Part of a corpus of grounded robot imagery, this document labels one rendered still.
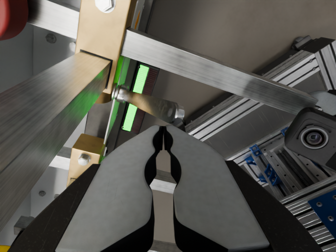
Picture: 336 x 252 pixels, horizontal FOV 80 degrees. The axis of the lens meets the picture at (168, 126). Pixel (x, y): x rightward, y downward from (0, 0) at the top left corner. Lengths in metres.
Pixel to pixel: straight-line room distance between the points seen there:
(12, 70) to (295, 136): 0.51
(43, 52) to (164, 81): 0.73
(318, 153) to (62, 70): 0.25
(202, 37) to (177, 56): 0.88
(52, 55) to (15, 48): 0.08
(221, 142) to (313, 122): 0.94
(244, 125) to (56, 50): 0.90
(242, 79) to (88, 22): 0.20
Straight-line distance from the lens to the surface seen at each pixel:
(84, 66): 0.22
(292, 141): 0.24
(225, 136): 1.14
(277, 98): 0.32
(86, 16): 0.26
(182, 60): 0.26
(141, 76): 0.44
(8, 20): 0.26
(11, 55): 0.53
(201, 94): 1.22
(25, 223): 0.64
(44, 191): 0.85
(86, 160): 0.38
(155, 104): 0.15
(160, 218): 1.93
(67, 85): 0.17
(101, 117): 0.49
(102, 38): 0.26
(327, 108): 0.34
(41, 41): 0.57
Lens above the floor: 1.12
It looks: 60 degrees down
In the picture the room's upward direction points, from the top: 178 degrees clockwise
